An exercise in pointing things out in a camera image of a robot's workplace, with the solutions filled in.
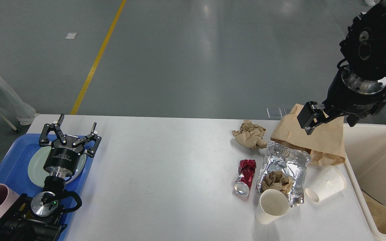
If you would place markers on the crumpled paper on foil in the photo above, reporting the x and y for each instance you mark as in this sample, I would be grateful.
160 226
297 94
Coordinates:
277 180

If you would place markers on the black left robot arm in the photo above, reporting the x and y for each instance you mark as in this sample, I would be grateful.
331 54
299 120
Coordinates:
38 218

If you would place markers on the crushed red soda can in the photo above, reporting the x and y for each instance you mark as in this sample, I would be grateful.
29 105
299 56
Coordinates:
242 184

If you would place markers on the crumpled brown paper ball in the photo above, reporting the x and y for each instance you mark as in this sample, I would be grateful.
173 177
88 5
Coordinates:
250 135

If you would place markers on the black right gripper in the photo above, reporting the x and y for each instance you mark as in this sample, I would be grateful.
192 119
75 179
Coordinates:
349 94

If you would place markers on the person in white trousers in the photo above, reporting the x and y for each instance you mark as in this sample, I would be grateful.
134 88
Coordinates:
10 101

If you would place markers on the green plate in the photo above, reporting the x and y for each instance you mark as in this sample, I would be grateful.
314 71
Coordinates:
37 174

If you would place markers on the beige plastic bin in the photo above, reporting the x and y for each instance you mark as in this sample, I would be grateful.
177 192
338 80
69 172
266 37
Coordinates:
365 147

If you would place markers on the silver foil bag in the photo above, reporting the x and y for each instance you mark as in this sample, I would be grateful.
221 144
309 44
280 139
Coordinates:
292 162

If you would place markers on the large brown paper bag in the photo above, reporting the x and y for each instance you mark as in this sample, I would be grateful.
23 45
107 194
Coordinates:
378 212

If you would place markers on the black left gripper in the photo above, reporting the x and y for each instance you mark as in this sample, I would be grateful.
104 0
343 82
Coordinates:
65 160

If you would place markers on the small white paper cup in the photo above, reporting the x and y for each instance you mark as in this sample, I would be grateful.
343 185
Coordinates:
328 182

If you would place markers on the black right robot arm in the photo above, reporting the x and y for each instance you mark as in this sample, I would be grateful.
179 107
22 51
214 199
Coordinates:
364 47

